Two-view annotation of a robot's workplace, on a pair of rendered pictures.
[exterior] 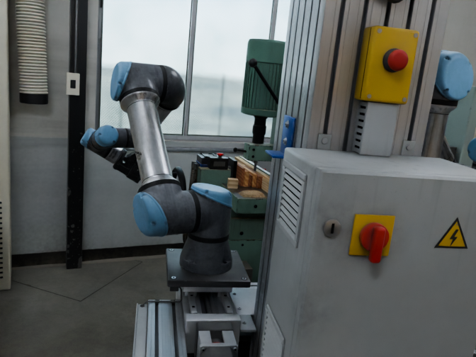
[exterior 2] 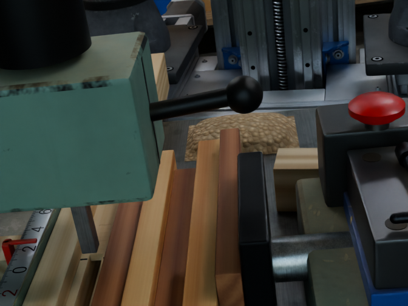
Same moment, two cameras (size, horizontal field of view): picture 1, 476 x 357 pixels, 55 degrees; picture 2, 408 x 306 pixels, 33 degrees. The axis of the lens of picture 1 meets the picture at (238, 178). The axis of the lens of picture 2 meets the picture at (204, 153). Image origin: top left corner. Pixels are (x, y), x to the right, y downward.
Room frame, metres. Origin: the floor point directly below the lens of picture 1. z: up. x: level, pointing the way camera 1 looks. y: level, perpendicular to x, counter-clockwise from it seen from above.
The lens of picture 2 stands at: (2.26, 0.14, 1.18)
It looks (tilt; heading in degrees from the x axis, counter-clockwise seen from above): 28 degrees down; 205
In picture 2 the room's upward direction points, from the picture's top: 8 degrees counter-clockwise
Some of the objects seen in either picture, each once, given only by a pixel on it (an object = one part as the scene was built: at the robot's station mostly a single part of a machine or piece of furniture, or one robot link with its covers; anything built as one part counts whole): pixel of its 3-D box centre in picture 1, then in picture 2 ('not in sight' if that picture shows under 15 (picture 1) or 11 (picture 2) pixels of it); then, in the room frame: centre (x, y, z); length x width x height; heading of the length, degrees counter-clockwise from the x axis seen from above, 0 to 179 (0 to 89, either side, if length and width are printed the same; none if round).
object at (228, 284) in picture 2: (236, 173); (235, 243); (1.95, 0.01, 0.94); 0.16 x 0.01 x 0.08; 19
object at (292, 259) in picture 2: (225, 168); (312, 256); (1.97, 0.06, 0.95); 0.09 x 0.07 x 0.09; 19
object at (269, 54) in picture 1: (264, 78); not in sight; (1.99, -0.07, 1.35); 0.18 x 0.18 x 0.31
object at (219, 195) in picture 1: (208, 208); not in sight; (1.23, 0.07, 0.98); 0.13 x 0.12 x 0.14; 123
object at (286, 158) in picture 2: (232, 183); (304, 179); (1.84, 0.02, 0.92); 0.04 x 0.03 x 0.04; 99
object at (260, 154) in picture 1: (261, 154); (28, 135); (1.99, -0.09, 1.03); 0.14 x 0.07 x 0.09; 109
